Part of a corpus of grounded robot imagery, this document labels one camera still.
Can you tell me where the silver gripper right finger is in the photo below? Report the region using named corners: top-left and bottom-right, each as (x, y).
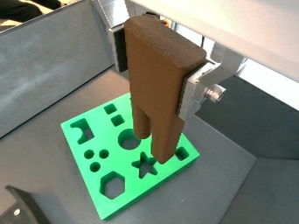
top-left (177, 43), bottom-right (247, 121)

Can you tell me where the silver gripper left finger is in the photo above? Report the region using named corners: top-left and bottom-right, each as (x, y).
top-left (107, 24), bottom-right (127, 73)

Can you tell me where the brown two-pronged peg block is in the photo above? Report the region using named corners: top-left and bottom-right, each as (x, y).
top-left (124, 15), bottom-right (205, 164)

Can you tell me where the green foam shape-sorter board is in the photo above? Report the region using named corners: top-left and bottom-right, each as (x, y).
top-left (60, 94), bottom-right (200, 220)

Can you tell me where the dark grey curved arch block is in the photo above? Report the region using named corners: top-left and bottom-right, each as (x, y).
top-left (0, 185), bottom-right (51, 224)

